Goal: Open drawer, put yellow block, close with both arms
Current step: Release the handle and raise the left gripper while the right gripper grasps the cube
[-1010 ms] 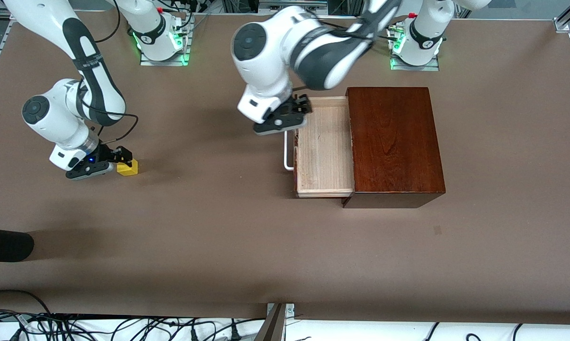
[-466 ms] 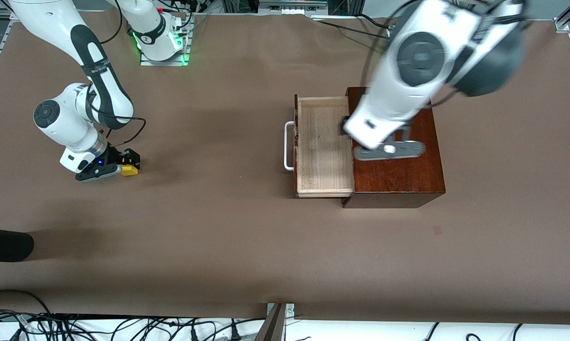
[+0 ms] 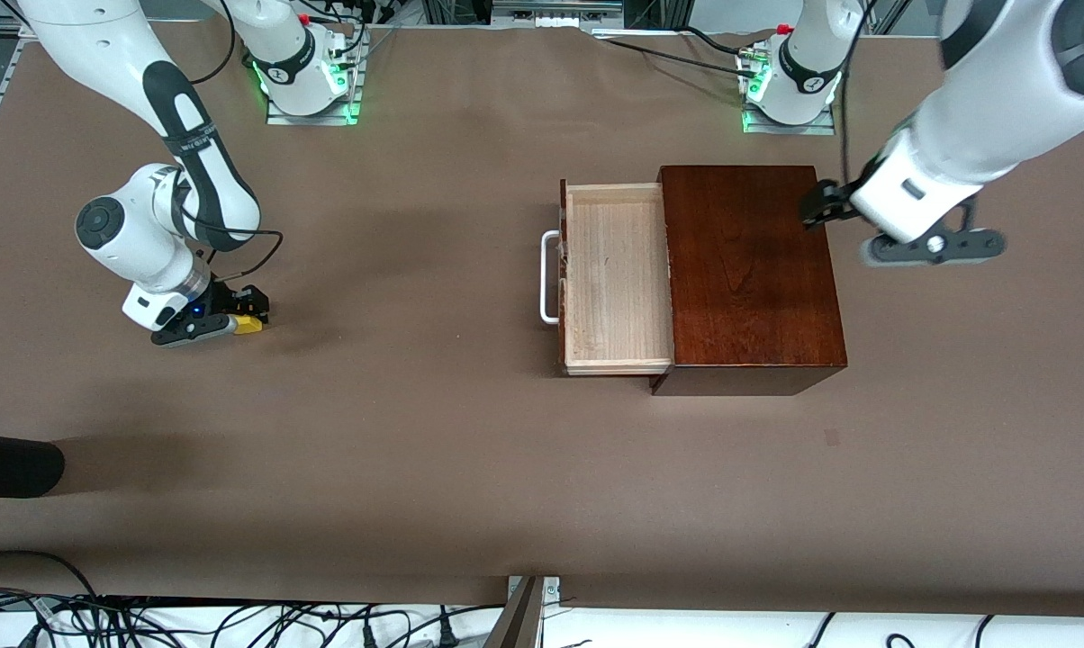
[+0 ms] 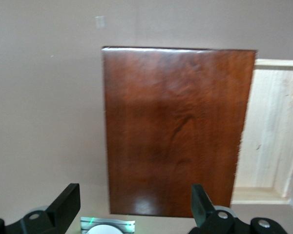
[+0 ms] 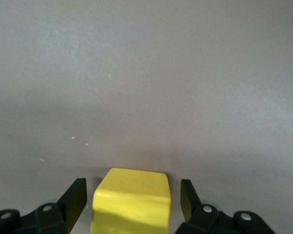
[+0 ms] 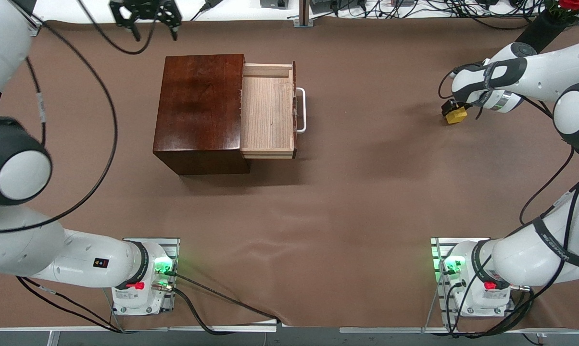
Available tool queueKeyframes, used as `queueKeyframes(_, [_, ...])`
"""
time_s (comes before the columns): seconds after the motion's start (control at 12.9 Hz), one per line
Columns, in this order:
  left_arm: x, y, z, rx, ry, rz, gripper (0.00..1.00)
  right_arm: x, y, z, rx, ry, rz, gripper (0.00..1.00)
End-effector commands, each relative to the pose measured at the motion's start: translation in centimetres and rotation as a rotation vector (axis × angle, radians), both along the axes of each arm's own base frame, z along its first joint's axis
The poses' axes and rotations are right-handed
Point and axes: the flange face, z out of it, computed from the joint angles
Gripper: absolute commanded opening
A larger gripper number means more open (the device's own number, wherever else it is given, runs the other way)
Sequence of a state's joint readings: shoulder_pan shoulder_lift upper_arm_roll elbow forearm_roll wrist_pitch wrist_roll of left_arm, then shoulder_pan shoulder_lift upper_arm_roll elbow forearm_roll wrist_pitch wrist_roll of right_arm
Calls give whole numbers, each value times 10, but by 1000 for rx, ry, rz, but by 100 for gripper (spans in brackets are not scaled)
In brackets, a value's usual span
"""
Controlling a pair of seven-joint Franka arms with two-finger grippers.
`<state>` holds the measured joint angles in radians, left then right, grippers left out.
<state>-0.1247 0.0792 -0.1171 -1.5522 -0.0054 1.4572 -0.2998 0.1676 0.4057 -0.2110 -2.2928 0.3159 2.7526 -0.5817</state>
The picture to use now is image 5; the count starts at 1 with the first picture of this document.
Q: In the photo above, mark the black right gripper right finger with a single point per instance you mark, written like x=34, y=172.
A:
x=190, y=207

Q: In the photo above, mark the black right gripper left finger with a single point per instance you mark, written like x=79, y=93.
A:
x=70, y=207

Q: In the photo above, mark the yellow wooden block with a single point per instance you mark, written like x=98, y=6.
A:
x=131, y=200

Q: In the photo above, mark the brown table cover sheet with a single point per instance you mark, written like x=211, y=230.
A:
x=136, y=73

